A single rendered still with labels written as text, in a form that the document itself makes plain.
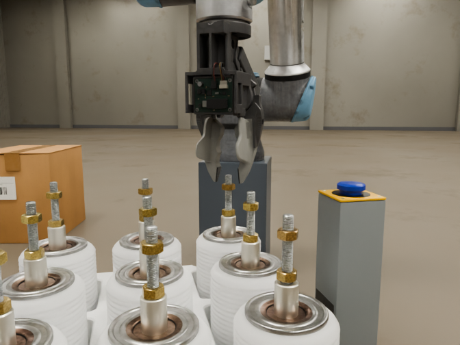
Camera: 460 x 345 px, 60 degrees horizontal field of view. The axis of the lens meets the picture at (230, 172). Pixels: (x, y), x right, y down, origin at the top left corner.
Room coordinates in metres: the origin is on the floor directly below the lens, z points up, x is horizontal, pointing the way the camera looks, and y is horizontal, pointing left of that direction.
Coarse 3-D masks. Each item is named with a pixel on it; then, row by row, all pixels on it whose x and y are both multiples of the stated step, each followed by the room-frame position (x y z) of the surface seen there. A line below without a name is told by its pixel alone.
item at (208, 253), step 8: (200, 240) 0.55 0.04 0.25; (200, 248) 0.55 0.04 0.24; (208, 248) 0.53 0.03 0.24; (216, 248) 0.53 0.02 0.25; (224, 248) 0.53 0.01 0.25; (232, 248) 0.53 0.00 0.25; (240, 248) 0.53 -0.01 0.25; (200, 256) 0.55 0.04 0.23; (208, 256) 0.53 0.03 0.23; (216, 256) 0.53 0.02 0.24; (200, 264) 0.55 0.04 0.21; (208, 264) 0.53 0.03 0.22; (200, 272) 0.55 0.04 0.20; (208, 272) 0.53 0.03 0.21; (200, 280) 0.55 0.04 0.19; (208, 280) 0.53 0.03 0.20; (200, 288) 0.55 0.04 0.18; (208, 288) 0.53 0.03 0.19; (200, 296) 0.55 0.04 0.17; (208, 296) 0.53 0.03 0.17
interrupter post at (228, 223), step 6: (222, 216) 0.56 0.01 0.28; (228, 216) 0.56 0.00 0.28; (234, 216) 0.57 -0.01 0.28; (222, 222) 0.56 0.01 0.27; (228, 222) 0.56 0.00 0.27; (234, 222) 0.56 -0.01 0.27; (222, 228) 0.56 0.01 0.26; (228, 228) 0.56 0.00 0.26; (234, 228) 0.56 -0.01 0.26; (222, 234) 0.56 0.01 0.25; (228, 234) 0.56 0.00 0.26; (234, 234) 0.56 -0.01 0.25
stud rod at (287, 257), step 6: (288, 216) 0.34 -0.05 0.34; (288, 222) 0.34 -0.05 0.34; (282, 228) 0.34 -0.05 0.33; (288, 228) 0.34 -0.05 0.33; (282, 246) 0.34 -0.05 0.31; (288, 246) 0.34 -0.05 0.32; (282, 252) 0.34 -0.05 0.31; (288, 252) 0.34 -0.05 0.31; (282, 258) 0.34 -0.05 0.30; (288, 258) 0.34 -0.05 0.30; (282, 264) 0.34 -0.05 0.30; (288, 264) 0.34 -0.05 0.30; (282, 270) 0.34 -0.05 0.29; (288, 270) 0.34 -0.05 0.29; (282, 282) 0.34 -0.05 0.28
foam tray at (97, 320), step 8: (104, 272) 0.60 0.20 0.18; (112, 272) 0.60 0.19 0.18; (192, 272) 0.60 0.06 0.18; (104, 280) 0.57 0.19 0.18; (192, 280) 0.57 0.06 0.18; (104, 288) 0.54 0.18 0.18; (192, 288) 0.54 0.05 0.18; (104, 296) 0.52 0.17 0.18; (192, 296) 0.52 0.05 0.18; (104, 304) 0.50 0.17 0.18; (200, 304) 0.50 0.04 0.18; (208, 304) 0.50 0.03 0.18; (88, 312) 0.47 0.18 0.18; (96, 312) 0.47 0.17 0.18; (104, 312) 0.47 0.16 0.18; (200, 312) 0.47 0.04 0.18; (208, 312) 0.49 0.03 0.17; (88, 320) 0.46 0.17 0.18; (96, 320) 0.45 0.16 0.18; (104, 320) 0.45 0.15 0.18; (208, 320) 0.49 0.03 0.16; (88, 328) 0.46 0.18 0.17; (96, 328) 0.44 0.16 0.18; (104, 328) 0.44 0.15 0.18; (88, 336) 0.46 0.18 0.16; (96, 336) 0.42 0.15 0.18; (88, 344) 0.46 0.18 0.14
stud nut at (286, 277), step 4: (280, 268) 0.34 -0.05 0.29; (292, 268) 0.34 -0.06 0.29; (280, 272) 0.34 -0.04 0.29; (284, 272) 0.33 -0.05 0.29; (288, 272) 0.33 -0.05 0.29; (292, 272) 0.33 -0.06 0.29; (296, 272) 0.34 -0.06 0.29; (280, 276) 0.34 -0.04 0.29; (284, 276) 0.33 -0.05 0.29; (288, 276) 0.33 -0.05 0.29; (292, 276) 0.33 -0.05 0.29; (296, 276) 0.34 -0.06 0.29; (280, 280) 0.34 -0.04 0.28; (284, 280) 0.33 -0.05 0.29; (288, 280) 0.33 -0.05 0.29; (292, 280) 0.33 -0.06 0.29
